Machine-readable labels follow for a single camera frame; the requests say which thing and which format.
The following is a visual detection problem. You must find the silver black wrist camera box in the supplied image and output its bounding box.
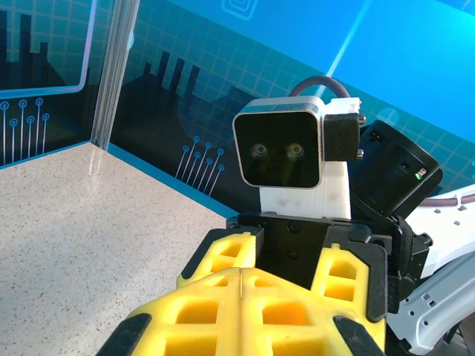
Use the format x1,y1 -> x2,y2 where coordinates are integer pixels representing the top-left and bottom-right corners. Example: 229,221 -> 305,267
232,95 -> 327,189

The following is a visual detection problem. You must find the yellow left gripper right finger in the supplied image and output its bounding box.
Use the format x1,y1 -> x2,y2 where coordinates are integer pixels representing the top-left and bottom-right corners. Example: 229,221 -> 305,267
240,267 -> 387,356

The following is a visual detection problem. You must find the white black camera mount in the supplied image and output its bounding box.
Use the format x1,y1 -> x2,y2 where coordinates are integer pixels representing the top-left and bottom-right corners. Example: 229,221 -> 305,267
258,96 -> 367,220

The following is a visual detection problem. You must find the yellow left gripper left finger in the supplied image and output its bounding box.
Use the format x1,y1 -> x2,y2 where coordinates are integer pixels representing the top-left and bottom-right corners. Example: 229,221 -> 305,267
96,267 -> 243,356

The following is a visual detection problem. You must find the aluminium frame post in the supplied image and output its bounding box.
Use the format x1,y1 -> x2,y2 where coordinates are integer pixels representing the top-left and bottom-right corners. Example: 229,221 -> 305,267
90,0 -> 141,151

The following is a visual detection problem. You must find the dark red cable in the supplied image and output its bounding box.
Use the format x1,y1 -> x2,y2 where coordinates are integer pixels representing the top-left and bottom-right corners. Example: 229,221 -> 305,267
290,75 -> 475,209

